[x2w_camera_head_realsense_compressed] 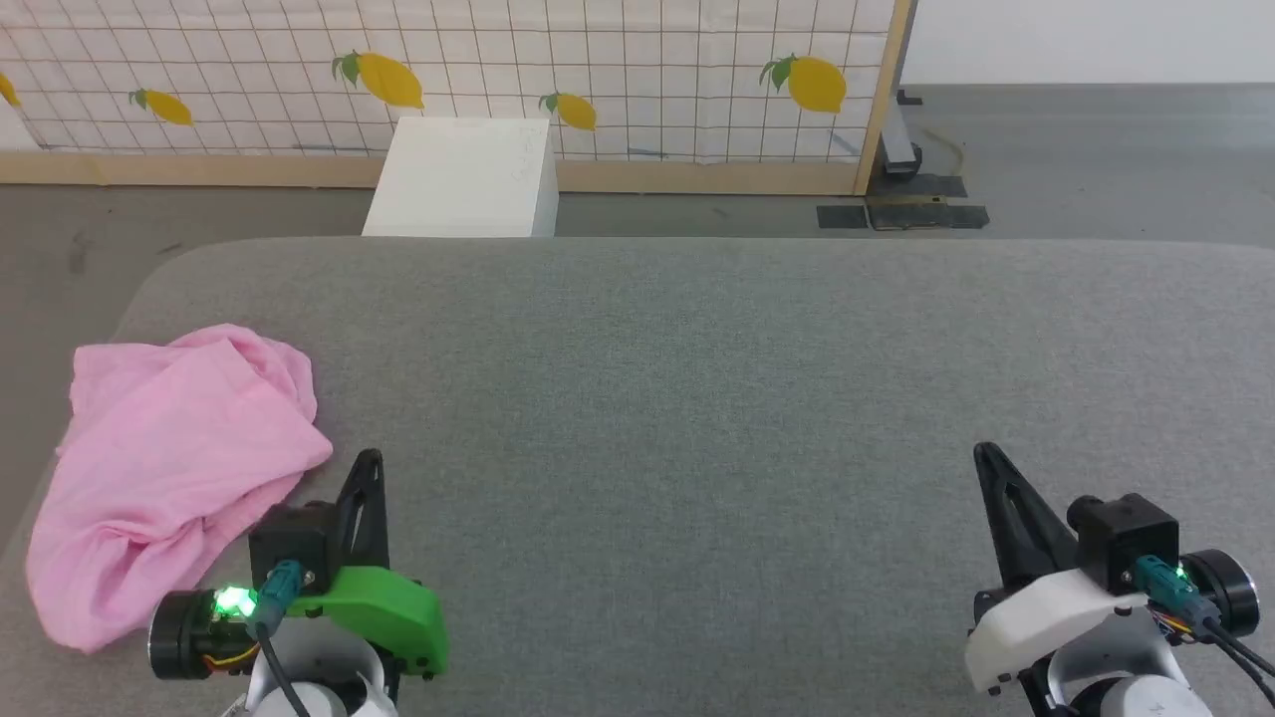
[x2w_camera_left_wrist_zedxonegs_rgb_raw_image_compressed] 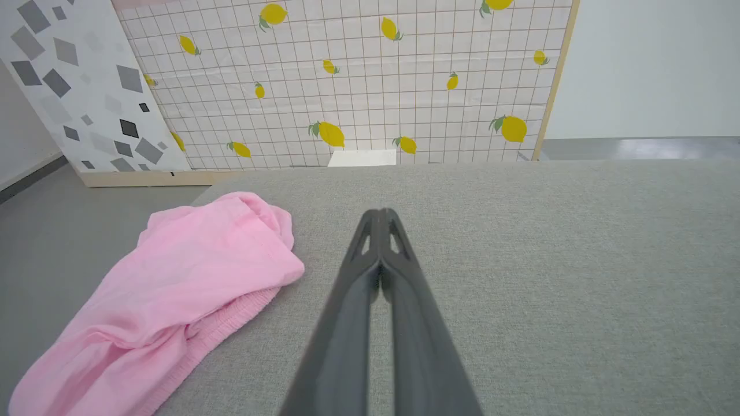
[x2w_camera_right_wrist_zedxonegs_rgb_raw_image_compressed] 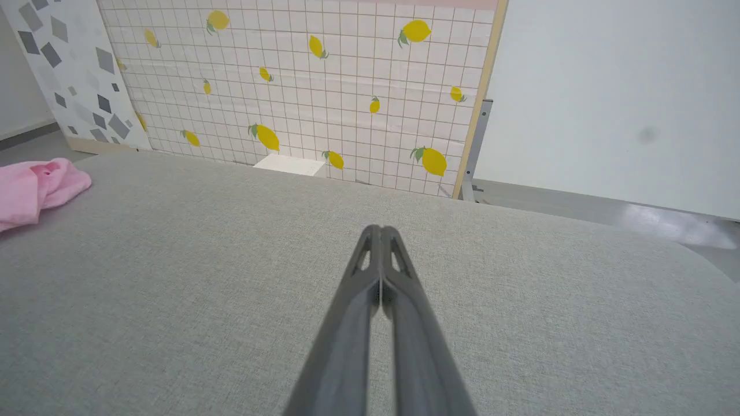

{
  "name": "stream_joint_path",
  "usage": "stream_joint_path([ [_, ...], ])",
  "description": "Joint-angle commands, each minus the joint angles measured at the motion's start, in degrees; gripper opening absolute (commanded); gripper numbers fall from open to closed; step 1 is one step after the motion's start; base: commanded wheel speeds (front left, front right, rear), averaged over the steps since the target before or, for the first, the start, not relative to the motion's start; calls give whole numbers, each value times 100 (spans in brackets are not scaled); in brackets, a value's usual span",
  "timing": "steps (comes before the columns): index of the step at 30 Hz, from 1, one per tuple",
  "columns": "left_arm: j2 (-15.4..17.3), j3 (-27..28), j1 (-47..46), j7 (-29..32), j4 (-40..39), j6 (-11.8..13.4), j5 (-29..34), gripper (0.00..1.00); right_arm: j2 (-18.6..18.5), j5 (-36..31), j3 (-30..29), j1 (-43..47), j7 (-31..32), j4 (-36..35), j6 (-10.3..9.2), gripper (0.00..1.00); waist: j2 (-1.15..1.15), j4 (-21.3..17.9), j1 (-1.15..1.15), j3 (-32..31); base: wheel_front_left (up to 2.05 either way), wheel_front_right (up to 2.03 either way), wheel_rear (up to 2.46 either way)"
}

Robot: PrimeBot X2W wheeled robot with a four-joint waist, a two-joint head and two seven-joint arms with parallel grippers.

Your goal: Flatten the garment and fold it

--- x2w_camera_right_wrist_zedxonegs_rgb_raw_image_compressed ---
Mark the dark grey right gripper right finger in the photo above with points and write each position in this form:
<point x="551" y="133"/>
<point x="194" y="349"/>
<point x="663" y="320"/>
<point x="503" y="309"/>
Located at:
<point x="422" y="358"/>

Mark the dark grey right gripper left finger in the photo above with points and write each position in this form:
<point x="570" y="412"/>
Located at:
<point x="341" y="358"/>

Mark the pink cloth garment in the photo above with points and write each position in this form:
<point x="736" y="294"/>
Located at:
<point x="26" y="193"/>

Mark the white box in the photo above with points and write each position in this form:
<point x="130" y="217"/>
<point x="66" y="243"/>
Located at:
<point x="289" y="164"/>

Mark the grey metal panel stand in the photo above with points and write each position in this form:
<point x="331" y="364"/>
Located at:
<point x="475" y="144"/>

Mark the lemon print tile panel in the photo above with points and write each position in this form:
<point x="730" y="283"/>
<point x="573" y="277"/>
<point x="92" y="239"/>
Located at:
<point x="347" y="115"/>

